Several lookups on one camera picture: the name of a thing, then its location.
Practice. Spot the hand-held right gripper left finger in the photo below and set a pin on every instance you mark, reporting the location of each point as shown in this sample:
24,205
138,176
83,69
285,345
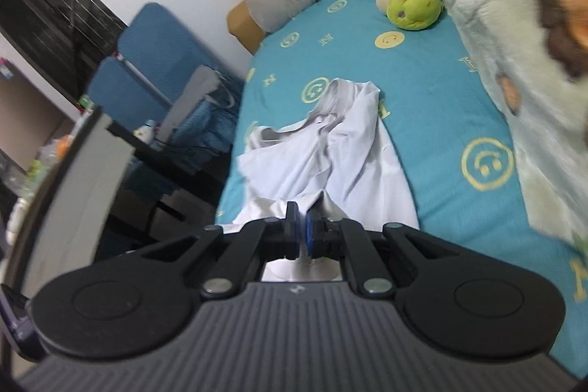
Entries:
298,233

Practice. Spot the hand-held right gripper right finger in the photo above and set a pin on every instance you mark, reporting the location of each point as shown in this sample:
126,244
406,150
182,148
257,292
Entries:
311,236

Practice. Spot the white shirt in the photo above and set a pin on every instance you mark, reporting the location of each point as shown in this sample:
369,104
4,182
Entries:
358,162

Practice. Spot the white table with black legs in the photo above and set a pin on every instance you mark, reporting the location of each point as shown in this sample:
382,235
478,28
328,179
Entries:
78,190

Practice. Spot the grey cloth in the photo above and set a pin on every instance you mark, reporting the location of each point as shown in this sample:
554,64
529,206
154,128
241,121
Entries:
193,98

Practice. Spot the plastic bag with oranges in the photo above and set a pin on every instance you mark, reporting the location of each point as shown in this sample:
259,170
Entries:
57,148

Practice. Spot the bed with teal printed sheet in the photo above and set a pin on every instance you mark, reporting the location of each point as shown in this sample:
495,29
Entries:
432,98

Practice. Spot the small white blue toy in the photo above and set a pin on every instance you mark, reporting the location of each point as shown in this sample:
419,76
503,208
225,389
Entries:
146,131

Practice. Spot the yellow-brown headboard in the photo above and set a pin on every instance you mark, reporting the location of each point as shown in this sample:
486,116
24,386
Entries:
243,27

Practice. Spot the blue covered chair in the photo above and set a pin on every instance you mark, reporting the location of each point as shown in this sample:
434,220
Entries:
161,38
124,93

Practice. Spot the green can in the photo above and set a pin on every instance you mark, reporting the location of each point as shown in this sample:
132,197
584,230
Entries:
86,102

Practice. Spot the green plush toy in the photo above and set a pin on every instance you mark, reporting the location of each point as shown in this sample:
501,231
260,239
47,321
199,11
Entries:
411,6

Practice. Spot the green fleece lion-print blanket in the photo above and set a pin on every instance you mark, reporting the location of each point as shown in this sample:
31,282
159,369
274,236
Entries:
505,29

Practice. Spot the dark window with grille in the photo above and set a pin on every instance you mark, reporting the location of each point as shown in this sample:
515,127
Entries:
55,6

